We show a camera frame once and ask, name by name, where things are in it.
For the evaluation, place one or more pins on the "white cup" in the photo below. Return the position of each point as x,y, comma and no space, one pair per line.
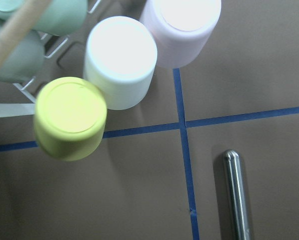
120,59

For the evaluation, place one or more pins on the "yellow green cup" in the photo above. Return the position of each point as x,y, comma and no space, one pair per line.
69,118

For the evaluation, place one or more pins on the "pink cup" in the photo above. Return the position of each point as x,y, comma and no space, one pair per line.
180,28

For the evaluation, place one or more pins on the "grey cup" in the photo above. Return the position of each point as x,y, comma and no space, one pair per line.
25,60

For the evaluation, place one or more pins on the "mint green cup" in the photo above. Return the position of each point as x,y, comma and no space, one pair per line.
61,17

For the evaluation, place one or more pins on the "white wire cup rack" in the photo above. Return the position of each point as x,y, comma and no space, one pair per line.
64,56

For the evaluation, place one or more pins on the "wooden rack handle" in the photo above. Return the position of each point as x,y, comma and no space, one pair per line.
19,24

